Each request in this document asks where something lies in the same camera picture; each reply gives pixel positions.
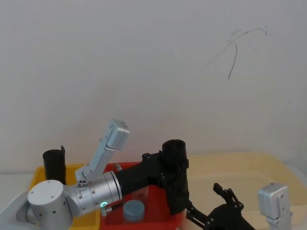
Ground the red plastic bin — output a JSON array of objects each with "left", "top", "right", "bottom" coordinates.
[{"left": 100, "top": 161, "right": 186, "bottom": 230}]

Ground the yellow plastic bin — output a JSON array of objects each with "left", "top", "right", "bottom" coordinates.
[{"left": 28, "top": 163, "right": 102, "bottom": 230}]

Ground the cream plastic tray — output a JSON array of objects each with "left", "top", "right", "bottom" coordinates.
[{"left": 178, "top": 153, "right": 307, "bottom": 230}]

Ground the thin dark cable, silver plug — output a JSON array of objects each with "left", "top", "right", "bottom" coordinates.
[{"left": 100, "top": 203, "right": 123, "bottom": 217}]

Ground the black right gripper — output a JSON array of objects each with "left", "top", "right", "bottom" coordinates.
[{"left": 185, "top": 182, "right": 255, "bottom": 230}]

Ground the black rolled tube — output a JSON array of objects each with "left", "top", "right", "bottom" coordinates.
[{"left": 42, "top": 144, "right": 67, "bottom": 185}]

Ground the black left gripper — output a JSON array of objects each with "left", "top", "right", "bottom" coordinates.
[{"left": 117, "top": 150, "right": 190, "bottom": 200}]

